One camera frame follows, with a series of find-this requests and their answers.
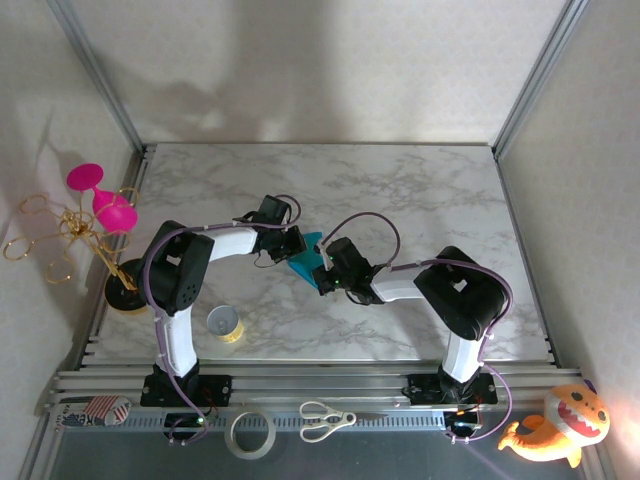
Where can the clear tape roll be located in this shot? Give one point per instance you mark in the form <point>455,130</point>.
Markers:
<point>250,455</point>

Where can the orange shark plush toy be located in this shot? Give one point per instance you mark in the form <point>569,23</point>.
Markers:
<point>550,435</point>

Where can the aluminium frame post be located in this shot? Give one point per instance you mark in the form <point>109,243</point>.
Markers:
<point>99,75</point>
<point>537,75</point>

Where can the teal cloth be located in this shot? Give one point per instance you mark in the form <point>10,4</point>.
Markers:
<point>305,262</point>

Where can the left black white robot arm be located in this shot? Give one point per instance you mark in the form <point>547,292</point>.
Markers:
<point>175,280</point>

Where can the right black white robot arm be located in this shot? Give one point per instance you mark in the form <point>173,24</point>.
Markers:
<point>465,300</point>

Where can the yellow label tin can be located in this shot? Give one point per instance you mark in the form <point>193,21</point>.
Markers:
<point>222,322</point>

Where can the flag patterned pouch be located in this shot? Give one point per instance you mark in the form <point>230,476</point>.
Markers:
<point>100,407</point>

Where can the pink plastic wine glass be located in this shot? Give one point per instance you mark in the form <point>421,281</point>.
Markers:
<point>115,215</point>

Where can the aluminium rail base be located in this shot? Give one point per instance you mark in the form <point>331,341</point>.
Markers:
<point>325,380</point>

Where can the black controller board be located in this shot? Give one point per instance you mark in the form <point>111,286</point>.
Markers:
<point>182,422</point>
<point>462,425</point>

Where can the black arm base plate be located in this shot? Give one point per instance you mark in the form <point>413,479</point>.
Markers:
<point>220,390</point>
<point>422,390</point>

